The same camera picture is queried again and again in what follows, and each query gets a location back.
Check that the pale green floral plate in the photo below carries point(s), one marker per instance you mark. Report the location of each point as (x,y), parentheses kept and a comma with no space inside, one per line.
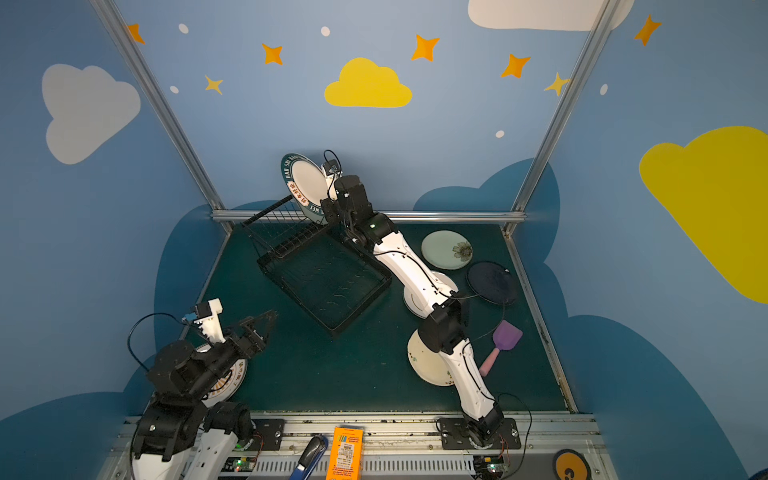
(447,250)

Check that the blue black handled tool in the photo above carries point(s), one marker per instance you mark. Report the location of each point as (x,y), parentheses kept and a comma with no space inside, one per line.
(310,457)

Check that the yellow black tape roll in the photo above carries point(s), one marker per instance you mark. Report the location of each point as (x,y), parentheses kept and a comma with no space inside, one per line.
(569,464)

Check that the orange yellow box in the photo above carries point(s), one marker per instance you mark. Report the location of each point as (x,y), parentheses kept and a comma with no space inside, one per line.
(346,454)

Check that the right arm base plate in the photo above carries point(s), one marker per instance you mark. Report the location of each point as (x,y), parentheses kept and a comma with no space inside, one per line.
(454,434)

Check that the dark navy plate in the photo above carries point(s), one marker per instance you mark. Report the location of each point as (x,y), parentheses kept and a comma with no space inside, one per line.
(493,282)

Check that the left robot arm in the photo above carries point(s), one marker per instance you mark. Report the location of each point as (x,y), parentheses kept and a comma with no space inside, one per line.
(178,436)

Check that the cream floral plate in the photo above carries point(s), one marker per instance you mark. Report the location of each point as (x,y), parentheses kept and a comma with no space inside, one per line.
(428,365)

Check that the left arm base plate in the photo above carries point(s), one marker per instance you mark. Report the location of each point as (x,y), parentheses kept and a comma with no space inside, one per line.
(267,434)

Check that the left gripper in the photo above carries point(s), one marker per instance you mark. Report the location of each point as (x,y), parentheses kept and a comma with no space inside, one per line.
(246,335)

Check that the sunburst plate at left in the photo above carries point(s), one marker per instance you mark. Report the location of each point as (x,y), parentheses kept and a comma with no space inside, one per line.
(227,385)

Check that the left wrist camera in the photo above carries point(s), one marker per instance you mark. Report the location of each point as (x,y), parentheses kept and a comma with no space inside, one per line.
(204,318)

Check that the black wire dish rack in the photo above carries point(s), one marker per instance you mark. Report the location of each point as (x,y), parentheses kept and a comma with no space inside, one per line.
(315,264)

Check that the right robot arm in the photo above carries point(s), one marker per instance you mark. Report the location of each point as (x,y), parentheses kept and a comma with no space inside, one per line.
(442,329)

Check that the white plate green lettered rim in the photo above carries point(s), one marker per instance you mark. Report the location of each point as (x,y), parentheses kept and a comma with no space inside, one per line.
(307,184)

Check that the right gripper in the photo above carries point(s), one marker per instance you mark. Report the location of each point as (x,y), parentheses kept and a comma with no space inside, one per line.
(338,205)

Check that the purple pink spatula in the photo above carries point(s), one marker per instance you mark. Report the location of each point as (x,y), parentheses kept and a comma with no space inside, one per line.
(505,337)

